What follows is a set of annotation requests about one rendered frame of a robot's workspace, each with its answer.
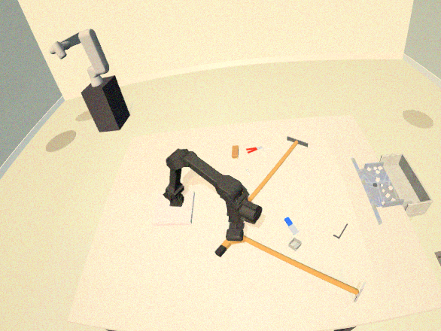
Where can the long-handled scraper with black blade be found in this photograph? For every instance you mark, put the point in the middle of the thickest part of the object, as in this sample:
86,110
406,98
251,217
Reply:
266,179

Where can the red-handled pliers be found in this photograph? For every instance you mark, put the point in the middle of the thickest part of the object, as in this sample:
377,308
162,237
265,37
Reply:
253,149

